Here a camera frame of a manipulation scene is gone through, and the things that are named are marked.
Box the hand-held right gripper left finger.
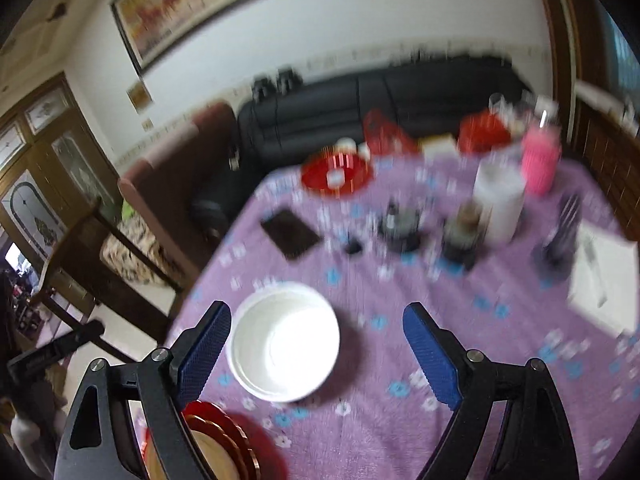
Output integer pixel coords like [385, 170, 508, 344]
[52, 300, 233, 480]

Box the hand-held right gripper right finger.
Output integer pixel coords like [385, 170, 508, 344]
[401, 301, 581, 480]

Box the white bowl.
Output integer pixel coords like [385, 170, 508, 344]
[227, 282, 342, 403]

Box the beige plastic bowl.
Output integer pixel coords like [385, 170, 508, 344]
[147, 427, 246, 480]

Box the stack of small white bowls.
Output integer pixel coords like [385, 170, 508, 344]
[334, 137, 371, 158]

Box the dark wooden chair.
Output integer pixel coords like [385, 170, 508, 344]
[30, 200, 186, 361]

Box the small brown clay jar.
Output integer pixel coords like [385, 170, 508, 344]
[442, 202, 483, 271]

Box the patterned chair cushion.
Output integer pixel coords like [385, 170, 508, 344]
[100, 200, 173, 286]

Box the small dark teapot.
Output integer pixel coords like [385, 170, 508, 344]
[377, 200, 423, 253]

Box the brown armchair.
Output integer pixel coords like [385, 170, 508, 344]
[117, 101, 241, 281]

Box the white plastic jar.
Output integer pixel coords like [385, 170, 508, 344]
[472, 152, 528, 246]

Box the black slotted spatula stand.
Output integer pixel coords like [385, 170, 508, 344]
[532, 192, 583, 281]

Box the black pen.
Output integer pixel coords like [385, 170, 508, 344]
[582, 237, 608, 308]

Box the wooden glass-panel door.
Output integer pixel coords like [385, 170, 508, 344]
[0, 72, 123, 281]

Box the white notepad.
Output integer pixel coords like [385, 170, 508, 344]
[567, 222, 640, 338]

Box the beige food box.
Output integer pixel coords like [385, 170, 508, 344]
[420, 135, 460, 158]

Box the pink sleeved bottle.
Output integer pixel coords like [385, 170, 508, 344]
[521, 105, 563, 196]

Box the red plastic bag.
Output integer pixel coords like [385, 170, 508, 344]
[362, 109, 418, 156]
[457, 112, 526, 155]

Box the clear printed plastic bag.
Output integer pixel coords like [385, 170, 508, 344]
[487, 91, 536, 121]

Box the black leather sofa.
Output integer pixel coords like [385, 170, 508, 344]
[190, 55, 536, 241]

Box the wooden sideboard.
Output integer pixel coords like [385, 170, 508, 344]
[575, 80, 640, 241]

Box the dark wooden pillar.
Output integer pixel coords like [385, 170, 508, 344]
[530, 0, 581, 151]

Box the framed horse painting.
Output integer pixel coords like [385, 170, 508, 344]
[110, 0, 356, 77]

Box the small wall calendar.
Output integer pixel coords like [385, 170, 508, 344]
[126, 81, 151, 113]

